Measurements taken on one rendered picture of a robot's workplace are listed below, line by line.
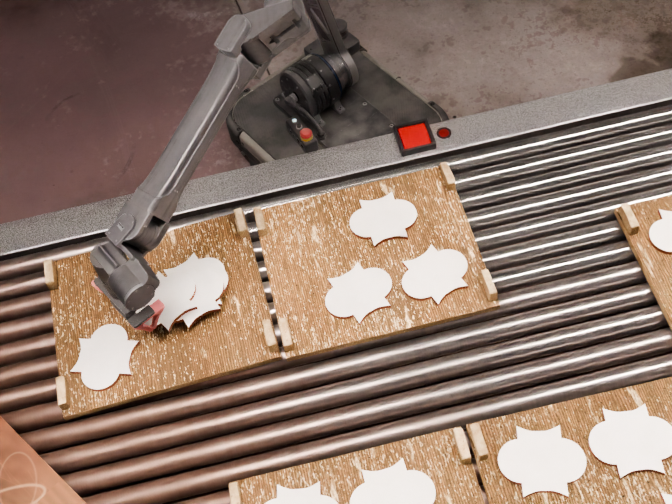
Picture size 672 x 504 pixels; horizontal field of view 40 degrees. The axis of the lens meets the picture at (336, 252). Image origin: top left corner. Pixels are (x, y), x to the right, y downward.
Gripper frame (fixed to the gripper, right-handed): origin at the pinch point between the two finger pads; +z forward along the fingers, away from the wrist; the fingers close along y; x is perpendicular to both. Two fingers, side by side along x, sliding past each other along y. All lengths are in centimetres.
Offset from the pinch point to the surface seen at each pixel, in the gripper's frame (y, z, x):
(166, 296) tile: -1.2, 0.5, -6.1
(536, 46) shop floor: 46, 97, -185
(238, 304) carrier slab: -10.4, 4.4, -15.5
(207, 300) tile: -7.1, 1.4, -11.2
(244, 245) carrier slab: -0.8, 4.3, -25.2
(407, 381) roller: -44, 6, -27
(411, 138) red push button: -6, 5, -68
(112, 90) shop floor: 148, 98, -66
